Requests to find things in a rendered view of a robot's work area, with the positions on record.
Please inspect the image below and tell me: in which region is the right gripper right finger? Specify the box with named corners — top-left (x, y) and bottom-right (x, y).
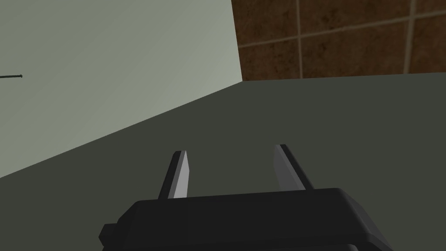
top-left (273, 143), bottom-right (314, 192)

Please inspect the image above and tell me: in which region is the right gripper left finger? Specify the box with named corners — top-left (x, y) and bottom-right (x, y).
top-left (158, 150), bottom-right (190, 200)

